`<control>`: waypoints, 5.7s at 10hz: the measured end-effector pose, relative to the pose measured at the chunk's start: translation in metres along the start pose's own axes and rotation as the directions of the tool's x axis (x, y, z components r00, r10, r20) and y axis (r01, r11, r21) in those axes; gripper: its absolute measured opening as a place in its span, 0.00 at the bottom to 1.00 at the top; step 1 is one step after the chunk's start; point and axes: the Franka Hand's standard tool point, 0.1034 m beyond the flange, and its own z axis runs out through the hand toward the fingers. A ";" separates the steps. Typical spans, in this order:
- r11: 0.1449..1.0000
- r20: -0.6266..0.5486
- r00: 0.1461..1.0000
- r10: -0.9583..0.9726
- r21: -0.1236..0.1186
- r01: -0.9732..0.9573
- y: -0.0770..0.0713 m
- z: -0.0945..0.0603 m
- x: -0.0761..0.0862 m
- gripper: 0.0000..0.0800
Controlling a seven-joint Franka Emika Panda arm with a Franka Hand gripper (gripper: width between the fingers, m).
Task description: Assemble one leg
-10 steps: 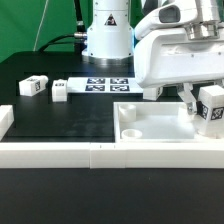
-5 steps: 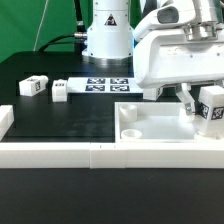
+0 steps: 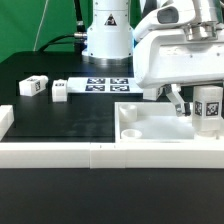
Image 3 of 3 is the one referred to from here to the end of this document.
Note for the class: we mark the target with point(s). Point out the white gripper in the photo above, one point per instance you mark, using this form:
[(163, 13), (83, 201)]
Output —
[(166, 57)]

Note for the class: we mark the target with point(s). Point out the white square tabletop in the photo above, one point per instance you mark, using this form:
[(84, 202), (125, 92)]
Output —
[(157, 122)]

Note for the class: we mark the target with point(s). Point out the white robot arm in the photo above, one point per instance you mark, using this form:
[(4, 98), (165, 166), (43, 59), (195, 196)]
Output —
[(111, 39)]

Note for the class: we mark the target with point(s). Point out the white fiducial tag sheet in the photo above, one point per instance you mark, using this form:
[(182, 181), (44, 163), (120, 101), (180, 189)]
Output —
[(102, 85)]

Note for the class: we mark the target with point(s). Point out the white U-shaped fence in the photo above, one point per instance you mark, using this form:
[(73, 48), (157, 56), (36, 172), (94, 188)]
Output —
[(187, 154)]

